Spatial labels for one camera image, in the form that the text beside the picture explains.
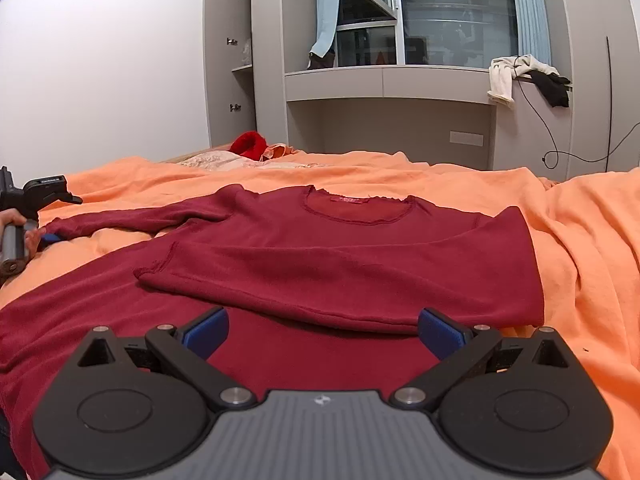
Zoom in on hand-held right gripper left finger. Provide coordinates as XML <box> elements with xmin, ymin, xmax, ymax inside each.
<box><xmin>76</xmin><ymin>306</ymin><xmax>257</xmax><ymax>411</ymax></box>

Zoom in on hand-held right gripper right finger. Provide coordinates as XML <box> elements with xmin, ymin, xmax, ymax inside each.
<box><xmin>392</xmin><ymin>308</ymin><xmax>572</xmax><ymax>411</ymax></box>

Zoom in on dark red long-sleeve shirt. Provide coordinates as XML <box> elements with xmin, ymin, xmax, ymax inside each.
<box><xmin>0</xmin><ymin>183</ymin><xmax>546</xmax><ymax>480</ymax></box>

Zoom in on person's left hand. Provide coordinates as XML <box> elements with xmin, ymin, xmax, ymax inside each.
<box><xmin>0</xmin><ymin>209</ymin><xmax>45</xmax><ymax>261</ymax></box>

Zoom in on beige lace cloth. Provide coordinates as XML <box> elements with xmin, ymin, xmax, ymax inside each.
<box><xmin>177</xmin><ymin>151</ymin><xmax>261</xmax><ymax>173</ymax></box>

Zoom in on orange blanket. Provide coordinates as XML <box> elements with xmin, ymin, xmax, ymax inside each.
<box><xmin>0</xmin><ymin>150</ymin><xmax>640</xmax><ymax>480</ymax></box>

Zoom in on red plush item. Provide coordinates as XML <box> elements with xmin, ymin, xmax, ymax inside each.
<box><xmin>230</xmin><ymin>131</ymin><xmax>268</xmax><ymax>158</ymax></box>

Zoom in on peach cloth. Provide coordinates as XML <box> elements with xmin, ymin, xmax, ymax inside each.
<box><xmin>260</xmin><ymin>143</ymin><xmax>301</xmax><ymax>163</ymax></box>

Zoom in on person's dark pants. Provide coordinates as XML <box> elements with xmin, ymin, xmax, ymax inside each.
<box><xmin>0</xmin><ymin>405</ymin><xmax>26</xmax><ymax>480</ymax></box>

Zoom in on grey built-in cabinet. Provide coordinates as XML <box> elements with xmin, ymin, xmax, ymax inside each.
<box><xmin>202</xmin><ymin>0</ymin><xmax>640</xmax><ymax>181</ymax></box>

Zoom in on white garment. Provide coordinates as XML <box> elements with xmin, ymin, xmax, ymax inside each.
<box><xmin>487</xmin><ymin>54</ymin><xmax>561</xmax><ymax>110</ymax></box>

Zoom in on black garment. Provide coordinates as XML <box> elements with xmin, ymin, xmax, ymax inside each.
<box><xmin>527</xmin><ymin>70</ymin><xmax>572</xmax><ymax>108</ymax></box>

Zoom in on window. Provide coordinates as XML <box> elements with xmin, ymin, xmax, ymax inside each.
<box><xmin>335</xmin><ymin>0</ymin><xmax>521</xmax><ymax>67</ymax></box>

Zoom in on pleated blue curtain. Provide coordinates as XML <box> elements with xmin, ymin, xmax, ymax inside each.
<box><xmin>507</xmin><ymin>0</ymin><xmax>553</xmax><ymax>63</ymax></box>

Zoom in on light blue curtain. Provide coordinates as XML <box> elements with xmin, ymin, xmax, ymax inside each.
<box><xmin>310</xmin><ymin>0</ymin><xmax>343</xmax><ymax>58</ymax></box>

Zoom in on black cable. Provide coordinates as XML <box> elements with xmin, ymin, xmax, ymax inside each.
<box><xmin>514</xmin><ymin>62</ymin><xmax>640</xmax><ymax>170</ymax></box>

